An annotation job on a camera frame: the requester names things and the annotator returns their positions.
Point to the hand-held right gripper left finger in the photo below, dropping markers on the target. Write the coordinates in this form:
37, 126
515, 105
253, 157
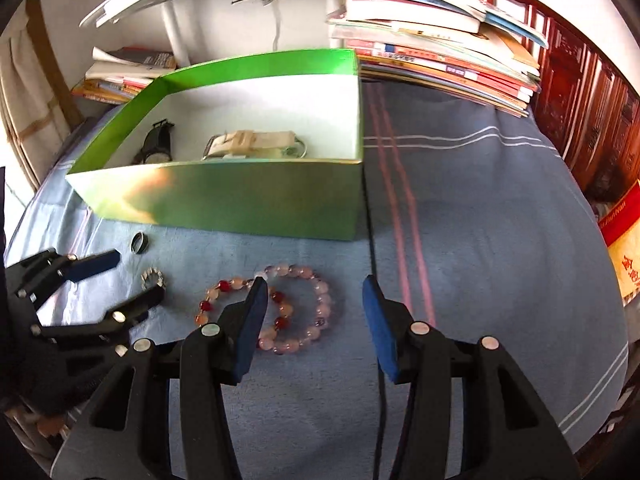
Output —
252, 325

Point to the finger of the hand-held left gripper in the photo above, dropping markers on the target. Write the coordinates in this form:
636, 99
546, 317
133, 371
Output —
92, 266
135, 310

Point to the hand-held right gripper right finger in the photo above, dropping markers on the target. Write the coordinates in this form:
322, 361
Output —
380, 330

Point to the green cardboard box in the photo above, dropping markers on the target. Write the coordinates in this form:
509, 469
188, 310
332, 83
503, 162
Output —
240, 200

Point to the black wristwatch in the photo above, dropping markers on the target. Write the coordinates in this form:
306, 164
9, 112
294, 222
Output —
155, 142

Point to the blue striped blanket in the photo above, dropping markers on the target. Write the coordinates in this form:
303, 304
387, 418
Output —
475, 240

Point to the small stack of books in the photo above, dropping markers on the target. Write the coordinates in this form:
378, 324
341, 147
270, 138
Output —
120, 75

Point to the beige curtain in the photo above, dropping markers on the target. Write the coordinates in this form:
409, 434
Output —
25, 85

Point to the red and yellow bag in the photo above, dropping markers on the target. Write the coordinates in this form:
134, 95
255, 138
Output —
625, 250

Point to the large stack of books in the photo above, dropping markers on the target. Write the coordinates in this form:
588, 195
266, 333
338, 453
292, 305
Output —
450, 65

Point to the carved wooden headboard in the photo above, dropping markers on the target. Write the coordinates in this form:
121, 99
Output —
580, 90

